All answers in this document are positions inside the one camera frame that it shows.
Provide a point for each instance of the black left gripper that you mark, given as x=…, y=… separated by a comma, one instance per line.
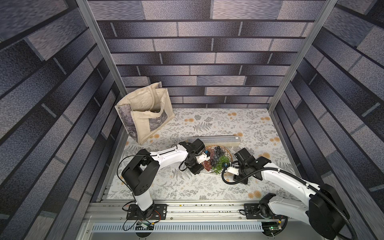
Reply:
x=199, y=169

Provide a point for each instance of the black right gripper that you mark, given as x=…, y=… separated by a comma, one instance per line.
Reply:
x=243, y=167

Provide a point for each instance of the cream plastic wrap dispenser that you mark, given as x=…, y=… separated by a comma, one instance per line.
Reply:
x=225, y=141

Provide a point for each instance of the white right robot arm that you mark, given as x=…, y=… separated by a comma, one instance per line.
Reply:
x=319, y=206

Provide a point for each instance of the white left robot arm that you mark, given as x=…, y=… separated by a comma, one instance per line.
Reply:
x=140, y=172

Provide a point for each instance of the red grape bunch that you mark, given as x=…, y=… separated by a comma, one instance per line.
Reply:
x=208, y=164

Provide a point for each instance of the black grape bunch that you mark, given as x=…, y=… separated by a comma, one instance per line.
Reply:
x=217, y=152

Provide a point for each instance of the green grape bunch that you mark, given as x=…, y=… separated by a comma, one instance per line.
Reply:
x=219, y=165

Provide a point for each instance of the cream canvas tote bag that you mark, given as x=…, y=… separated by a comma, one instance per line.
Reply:
x=144, y=111

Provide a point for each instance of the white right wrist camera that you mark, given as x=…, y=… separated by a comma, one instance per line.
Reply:
x=233, y=170

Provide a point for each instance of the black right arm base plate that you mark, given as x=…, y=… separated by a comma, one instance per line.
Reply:
x=255, y=212

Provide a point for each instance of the perforated white cable tray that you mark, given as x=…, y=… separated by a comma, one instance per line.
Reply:
x=179, y=227

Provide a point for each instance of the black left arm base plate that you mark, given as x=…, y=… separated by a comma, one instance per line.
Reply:
x=155, y=212

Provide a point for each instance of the aluminium mounting rail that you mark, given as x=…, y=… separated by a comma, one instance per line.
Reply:
x=194, y=211

